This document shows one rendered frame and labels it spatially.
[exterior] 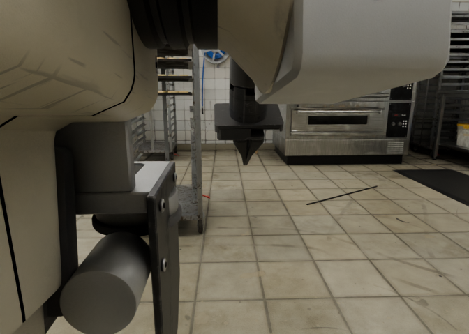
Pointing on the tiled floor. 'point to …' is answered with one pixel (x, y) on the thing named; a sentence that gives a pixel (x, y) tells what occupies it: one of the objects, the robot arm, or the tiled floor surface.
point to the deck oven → (348, 130)
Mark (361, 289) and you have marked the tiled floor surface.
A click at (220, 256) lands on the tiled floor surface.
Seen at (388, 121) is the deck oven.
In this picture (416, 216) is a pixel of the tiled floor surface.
